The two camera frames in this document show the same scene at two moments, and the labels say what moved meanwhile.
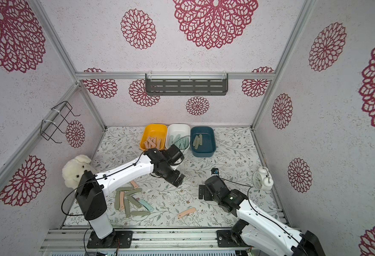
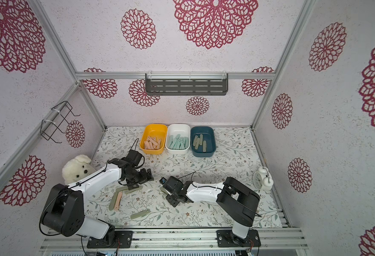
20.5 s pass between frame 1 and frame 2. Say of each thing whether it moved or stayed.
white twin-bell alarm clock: stayed
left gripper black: moved
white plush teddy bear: stayed
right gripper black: moved
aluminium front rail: stayed
